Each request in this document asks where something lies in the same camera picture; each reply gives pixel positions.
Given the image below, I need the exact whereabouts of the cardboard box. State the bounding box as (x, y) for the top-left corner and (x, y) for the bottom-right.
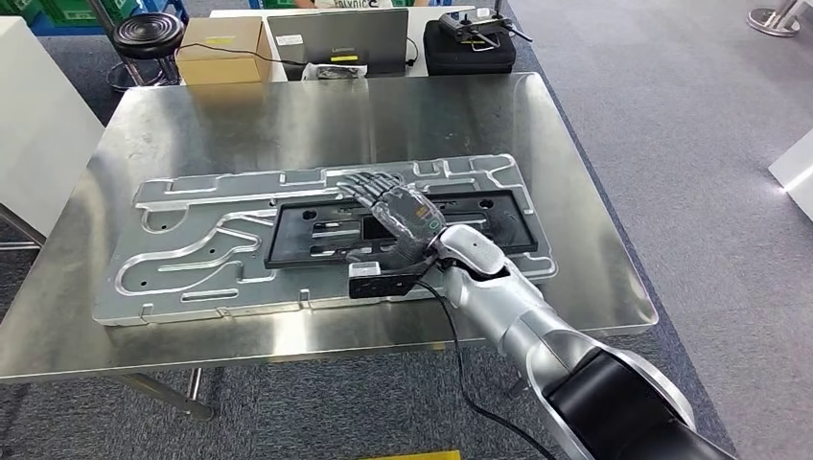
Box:
(175, 15), (274, 85)

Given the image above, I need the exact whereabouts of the chrome stanchion base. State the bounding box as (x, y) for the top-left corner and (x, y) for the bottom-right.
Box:
(746, 0), (802, 37)

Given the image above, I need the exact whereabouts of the green plastic crate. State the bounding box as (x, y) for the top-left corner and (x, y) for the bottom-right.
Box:
(0, 0), (44, 25)
(37, 0), (138, 27)

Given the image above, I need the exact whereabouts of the white desk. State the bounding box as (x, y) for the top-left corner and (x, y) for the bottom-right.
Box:
(209, 5), (477, 83)

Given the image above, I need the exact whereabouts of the white board panel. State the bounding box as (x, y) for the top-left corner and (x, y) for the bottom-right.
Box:
(0, 15), (106, 238)

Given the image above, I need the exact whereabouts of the grey laptop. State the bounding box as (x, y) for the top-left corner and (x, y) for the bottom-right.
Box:
(267, 7), (411, 81)

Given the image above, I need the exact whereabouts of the stainless steel workbench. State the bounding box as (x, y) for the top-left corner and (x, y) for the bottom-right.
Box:
(0, 71), (660, 422)

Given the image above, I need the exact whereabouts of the clear plastic bag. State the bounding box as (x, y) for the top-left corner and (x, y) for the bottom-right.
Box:
(301, 61), (368, 81)

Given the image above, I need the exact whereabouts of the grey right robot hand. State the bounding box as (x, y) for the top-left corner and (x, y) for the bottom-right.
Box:
(335, 170), (449, 271)

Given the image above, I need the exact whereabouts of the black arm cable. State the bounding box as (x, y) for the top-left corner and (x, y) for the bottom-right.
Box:
(415, 279), (557, 460)

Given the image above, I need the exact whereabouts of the black carry case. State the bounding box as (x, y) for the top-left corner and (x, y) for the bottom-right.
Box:
(423, 18), (517, 76)

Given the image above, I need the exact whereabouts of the black remote controller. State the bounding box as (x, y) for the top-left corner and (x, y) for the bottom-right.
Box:
(438, 7), (533, 51)

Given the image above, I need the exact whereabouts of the black plastic plate holder part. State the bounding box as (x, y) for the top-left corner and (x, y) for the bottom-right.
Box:
(263, 189), (540, 271)

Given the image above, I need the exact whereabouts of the aluminium machined plate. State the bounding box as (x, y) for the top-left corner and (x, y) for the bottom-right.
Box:
(91, 151), (560, 328)

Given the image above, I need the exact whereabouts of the white block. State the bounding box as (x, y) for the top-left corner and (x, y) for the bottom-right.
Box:
(768, 129), (813, 222)

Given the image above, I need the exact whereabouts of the black round stool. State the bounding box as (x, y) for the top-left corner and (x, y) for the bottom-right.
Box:
(108, 12), (187, 91)

